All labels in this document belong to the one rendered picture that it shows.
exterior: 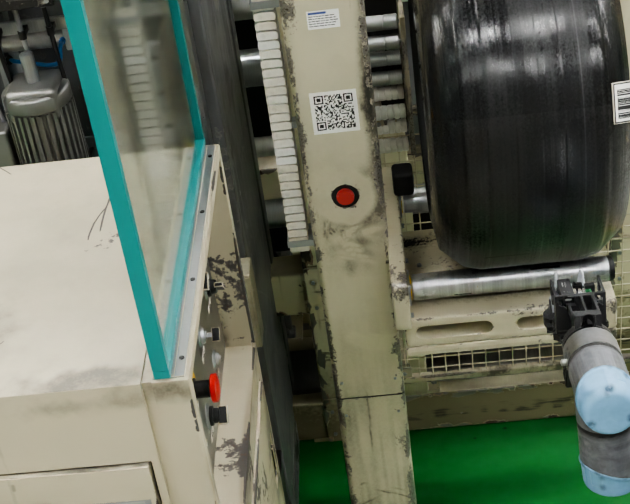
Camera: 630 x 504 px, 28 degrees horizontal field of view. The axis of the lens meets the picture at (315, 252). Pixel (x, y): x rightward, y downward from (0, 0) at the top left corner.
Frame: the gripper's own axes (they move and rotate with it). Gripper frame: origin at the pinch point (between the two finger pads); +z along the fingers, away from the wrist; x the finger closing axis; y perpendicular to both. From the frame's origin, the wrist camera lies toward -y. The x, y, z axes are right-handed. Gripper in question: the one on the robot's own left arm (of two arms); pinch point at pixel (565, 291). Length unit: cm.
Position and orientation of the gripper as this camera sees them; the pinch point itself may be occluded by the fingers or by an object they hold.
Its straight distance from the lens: 193.9
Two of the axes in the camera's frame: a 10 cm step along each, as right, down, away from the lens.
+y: -1.2, -8.9, -4.5
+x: -9.9, 1.0, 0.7
